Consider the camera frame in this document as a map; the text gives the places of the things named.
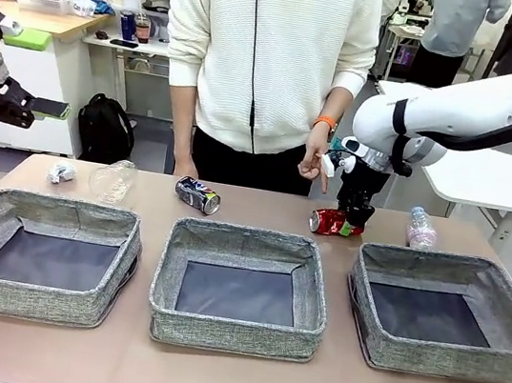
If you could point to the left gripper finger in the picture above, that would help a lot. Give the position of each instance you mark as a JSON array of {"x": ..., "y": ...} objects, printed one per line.
[
  {"x": 9, "y": 104},
  {"x": 23, "y": 37}
]

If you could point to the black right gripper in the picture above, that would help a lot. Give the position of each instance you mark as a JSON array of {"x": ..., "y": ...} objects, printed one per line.
[{"x": 363, "y": 183}]

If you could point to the crushed red drink can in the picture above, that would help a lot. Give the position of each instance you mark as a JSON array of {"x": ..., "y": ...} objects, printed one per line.
[{"x": 326, "y": 222}]

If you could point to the small bottle pink label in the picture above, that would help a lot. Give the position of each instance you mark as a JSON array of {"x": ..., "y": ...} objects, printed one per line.
[{"x": 421, "y": 233}]

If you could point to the person's left forearm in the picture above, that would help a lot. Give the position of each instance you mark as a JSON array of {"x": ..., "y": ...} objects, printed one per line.
[{"x": 334, "y": 104}]

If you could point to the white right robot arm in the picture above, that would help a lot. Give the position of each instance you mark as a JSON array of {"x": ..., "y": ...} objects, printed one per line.
[{"x": 465, "y": 112}]

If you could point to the person's right forearm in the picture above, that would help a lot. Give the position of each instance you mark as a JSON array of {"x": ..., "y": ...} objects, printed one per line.
[{"x": 182, "y": 122}]

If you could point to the person's left hand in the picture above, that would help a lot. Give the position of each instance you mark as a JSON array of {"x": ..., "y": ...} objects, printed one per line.
[{"x": 314, "y": 154}]

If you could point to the person's right hand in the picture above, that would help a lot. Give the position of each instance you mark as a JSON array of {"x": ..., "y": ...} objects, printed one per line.
[{"x": 187, "y": 169}]

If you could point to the wooden top table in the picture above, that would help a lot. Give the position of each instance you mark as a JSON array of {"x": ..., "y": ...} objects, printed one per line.
[{"x": 59, "y": 22}]

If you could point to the black computer mouse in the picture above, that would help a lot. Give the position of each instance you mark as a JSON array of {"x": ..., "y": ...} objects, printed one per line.
[{"x": 102, "y": 35}]

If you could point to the blue cloth bag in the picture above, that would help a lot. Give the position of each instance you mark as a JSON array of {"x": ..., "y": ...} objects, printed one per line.
[{"x": 96, "y": 4}]

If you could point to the crumpled white paper ball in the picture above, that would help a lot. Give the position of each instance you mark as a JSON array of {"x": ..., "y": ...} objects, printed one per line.
[{"x": 62, "y": 173}]

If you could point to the orange wrist watch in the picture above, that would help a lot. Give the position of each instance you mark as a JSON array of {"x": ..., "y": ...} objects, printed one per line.
[{"x": 324, "y": 121}]

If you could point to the black backpack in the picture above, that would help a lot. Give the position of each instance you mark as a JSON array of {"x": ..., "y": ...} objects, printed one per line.
[{"x": 101, "y": 130}]

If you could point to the black smartphone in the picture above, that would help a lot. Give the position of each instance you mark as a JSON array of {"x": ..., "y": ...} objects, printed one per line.
[{"x": 124, "y": 43}]

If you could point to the tall blue drink can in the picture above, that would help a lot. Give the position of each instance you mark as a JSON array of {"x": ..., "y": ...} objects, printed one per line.
[{"x": 126, "y": 25}]

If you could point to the cup with dark drink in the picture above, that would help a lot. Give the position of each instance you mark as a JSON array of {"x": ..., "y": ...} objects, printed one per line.
[{"x": 142, "y": 32}]

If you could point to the white desk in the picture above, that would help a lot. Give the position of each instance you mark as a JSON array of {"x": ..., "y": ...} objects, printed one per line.
[{"x": 152, "y": 47}]

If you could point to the white table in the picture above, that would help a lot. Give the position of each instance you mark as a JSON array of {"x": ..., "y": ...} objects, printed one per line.
[{"x": 493, "y": 183}]

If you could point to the crushed blue Pepsi can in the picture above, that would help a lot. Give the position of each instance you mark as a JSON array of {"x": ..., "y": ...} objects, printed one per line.
[{"x": 195, "y": 194}]

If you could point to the grey fabric basket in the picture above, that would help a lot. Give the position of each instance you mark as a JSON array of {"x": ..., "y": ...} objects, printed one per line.
[
  {"x": 4, "y": 296},
  {"x": 443, "y": 359},
  {"x": 234, "y": 335}
]

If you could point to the person in white sweater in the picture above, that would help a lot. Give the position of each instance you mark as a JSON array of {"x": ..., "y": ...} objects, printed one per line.
[{"x": 266, "y": 58}]

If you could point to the person in light blue shirt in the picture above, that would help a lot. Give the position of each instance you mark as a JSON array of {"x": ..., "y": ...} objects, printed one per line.
[{"x": 454, "y": 24}]

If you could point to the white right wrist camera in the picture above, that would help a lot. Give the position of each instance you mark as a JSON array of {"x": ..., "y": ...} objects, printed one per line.
[{"x": 352, "y": 145}]

